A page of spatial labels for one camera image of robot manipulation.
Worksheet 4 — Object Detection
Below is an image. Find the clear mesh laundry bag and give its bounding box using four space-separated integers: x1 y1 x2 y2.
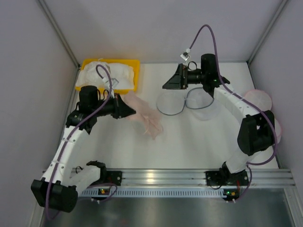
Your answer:
156 87 221 121

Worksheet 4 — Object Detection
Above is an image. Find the pink bra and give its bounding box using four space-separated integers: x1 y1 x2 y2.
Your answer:
123 91 163 140

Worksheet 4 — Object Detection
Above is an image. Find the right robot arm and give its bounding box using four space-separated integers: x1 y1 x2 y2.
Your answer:
162 53 277 174

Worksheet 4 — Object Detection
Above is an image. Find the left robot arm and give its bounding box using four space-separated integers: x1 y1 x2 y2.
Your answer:
31 86 136 213

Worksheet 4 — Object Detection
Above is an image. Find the white bra in bin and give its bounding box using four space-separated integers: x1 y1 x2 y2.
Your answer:
108 63 134 90
76 61 111 87

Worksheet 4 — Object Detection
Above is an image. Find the upper pink-trimmed laundry bag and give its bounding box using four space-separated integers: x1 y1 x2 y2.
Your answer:
244 89 272 111

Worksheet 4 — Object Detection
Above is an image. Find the pink-trimmed laundry bag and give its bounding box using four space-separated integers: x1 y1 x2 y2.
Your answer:
244 89 272 111
250 118 283 164

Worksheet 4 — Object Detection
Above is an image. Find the lower pink-trimmed laundry bag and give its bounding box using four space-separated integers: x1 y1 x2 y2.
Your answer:
250 118 283 164

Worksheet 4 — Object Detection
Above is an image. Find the yellow plastic bin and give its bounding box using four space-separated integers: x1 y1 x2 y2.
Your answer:
75 59 140 95

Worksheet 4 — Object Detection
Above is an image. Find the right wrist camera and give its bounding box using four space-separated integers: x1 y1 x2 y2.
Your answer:
180 48 191 62

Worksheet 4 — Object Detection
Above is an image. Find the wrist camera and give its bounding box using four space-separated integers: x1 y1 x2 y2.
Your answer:
180 48 191 62
102 78 119 90

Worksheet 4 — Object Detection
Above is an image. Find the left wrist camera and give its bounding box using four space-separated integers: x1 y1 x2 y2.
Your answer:
102 78 119 90

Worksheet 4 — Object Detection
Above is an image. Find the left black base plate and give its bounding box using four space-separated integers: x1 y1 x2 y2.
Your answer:
92 170 123 186

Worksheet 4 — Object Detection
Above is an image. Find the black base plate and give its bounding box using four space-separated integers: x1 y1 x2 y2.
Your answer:
205 169 249 188
92 170 123 186

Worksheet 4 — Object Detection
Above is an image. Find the slotted white cable duct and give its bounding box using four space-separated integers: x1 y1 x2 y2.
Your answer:
80 188 239 198

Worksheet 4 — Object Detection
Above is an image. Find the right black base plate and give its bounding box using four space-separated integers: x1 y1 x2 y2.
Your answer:
205 169 249 188

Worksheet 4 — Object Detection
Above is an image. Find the left aluminium frame post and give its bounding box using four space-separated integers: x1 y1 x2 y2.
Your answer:
36 0 80 69

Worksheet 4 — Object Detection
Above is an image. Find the aluminium frame post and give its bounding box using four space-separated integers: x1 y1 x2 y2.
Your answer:
246 0 291 67
36 0 80 69

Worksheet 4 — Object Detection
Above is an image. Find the right aluminium frame post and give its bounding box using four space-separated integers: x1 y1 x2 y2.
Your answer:
246 0 291 67

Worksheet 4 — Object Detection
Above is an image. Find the aluminium front rail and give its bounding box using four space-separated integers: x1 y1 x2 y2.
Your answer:
108 168 296 189

